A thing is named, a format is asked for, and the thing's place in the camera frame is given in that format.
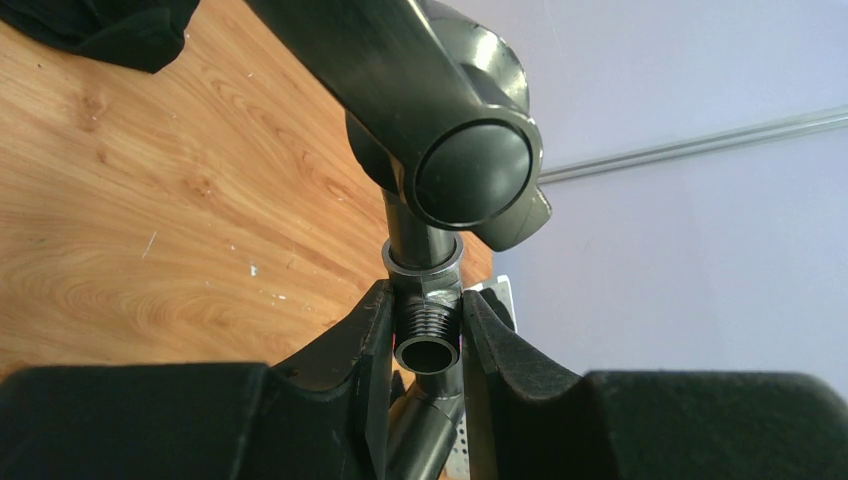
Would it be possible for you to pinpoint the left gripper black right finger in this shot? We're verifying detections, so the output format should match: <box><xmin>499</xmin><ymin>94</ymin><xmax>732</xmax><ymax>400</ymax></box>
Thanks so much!
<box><xmin>493</xmin><ymin>332</ymin><xmax>847</xmax><ymax>479</ymax></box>

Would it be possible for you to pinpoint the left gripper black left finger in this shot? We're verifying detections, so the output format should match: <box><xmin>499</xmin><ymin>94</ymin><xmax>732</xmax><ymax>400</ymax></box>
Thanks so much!
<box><xmin>1</xmin><ymin>280</ymin><xmax>393</xmax><ymax>479</ymax></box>

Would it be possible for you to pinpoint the grey faucet with lever handle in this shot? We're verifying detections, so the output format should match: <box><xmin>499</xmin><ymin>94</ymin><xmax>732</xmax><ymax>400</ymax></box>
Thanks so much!
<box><xmin>251</xmin><ymin>1</ymin><xmax>552</xmax><ymax>270</ymax></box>

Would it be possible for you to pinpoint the white plastic basket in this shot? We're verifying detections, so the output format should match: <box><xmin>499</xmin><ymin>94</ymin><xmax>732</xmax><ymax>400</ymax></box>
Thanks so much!
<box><xmin>461</xmin><ymin>278</ymin><xmax>515</xmax><ymax>479</ymax></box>

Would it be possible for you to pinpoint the black cloth with white print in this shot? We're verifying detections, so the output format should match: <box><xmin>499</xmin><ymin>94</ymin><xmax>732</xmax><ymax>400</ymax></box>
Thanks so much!
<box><xmin>1</xmin><ymin>0</ymin><xmax>199</xmax><ymax>74</ymax></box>

